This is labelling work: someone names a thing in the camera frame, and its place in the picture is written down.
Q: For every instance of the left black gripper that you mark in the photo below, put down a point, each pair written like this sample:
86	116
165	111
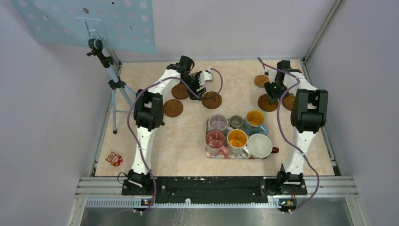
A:
200	92

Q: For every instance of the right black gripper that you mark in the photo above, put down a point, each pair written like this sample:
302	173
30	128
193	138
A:
271	94

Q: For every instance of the brown coaster five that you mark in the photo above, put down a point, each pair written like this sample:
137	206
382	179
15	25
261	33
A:
266	104

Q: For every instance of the light brown small coaster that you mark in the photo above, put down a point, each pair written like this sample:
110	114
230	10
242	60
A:
260	80

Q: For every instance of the brown coaster two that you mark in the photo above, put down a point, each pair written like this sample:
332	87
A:
180	91

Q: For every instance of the blue mug yellow inside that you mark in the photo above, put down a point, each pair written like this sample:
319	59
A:
254	124

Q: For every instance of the brown coaster one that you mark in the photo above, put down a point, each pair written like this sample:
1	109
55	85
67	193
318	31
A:
173	108

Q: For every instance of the brown coaster three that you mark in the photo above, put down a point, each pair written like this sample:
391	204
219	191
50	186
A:
211	100

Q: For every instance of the white cup red handle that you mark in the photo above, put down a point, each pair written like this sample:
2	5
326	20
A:
260	146

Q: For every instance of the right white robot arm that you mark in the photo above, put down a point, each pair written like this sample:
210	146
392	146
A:
308	115

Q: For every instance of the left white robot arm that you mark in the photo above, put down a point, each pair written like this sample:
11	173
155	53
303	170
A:
146	115

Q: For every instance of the brown coaster six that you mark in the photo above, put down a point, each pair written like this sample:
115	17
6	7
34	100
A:
288	101

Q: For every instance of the small grey-green cup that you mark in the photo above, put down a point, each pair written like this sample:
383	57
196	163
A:
236	122

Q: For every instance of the glass mug orange inside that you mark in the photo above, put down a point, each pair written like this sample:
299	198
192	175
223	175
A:
237	144

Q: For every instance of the lilac mug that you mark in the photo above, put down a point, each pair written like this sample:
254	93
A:
219	122

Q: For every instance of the blue perforated board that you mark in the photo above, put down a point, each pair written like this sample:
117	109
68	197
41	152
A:
120	24

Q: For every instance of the pink mug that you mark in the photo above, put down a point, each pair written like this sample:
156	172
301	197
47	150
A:
215	144

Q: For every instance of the blue tripod stand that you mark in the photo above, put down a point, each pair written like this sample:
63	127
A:
115	83

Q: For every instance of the floral tray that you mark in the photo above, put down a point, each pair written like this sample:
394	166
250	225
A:
223	141

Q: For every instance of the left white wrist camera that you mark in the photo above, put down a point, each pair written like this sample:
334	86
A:
206	76

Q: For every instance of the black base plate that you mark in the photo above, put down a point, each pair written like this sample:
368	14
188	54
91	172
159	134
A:
213	190

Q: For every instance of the aluminium frame rail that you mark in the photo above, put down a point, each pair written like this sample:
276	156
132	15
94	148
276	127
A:
330	201

